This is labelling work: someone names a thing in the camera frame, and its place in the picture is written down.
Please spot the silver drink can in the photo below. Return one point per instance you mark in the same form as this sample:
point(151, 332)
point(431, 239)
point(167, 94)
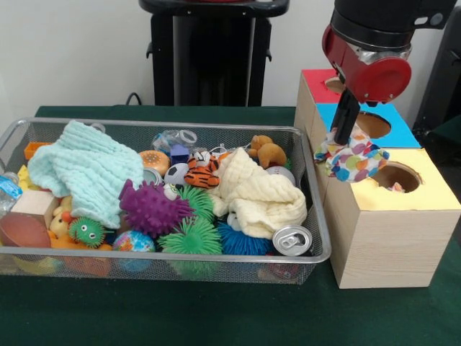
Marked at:
point(292, 240)

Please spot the large green spiky ball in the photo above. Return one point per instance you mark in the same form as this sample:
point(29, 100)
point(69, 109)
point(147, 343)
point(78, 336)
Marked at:
point(191, 239)

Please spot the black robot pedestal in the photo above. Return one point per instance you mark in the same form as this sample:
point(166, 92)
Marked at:
point(209, 65)

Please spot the dark green table cloth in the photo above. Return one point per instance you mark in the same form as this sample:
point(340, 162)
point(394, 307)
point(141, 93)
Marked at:
point(216, 317)

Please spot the tiger plush toy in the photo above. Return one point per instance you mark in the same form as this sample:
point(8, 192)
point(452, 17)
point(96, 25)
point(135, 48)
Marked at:
point(202, 173)
point(395, 187)

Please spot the purple spiky ball with eyes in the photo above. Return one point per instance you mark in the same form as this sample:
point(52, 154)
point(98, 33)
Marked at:
point(153, 209)

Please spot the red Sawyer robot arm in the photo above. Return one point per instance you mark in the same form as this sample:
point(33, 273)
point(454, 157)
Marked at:
point(374, 18)

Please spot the blue spiky ball with eyes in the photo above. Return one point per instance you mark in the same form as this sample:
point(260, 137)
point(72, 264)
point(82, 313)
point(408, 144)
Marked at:
point(245, 243)

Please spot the colourful patterned fabric toy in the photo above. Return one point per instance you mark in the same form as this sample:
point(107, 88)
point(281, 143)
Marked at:
point(354, 162)

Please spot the pale yellow cloth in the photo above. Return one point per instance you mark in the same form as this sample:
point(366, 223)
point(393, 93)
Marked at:
point(259, 198)

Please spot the mint green cloth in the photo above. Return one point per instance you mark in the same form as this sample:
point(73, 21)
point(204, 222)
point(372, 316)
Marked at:
point(86, 173)

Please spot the clear mesh bin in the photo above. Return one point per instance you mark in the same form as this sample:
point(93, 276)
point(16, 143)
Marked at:
point(43, 130)

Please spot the small green ball with eyes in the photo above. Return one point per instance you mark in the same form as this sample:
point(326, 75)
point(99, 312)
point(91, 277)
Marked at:
point(86, 231)

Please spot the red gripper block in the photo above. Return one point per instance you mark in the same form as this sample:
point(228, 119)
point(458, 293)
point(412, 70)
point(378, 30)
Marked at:
point(371, 76)

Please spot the orange bear plush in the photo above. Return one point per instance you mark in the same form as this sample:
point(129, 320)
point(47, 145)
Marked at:
point(266, 151)

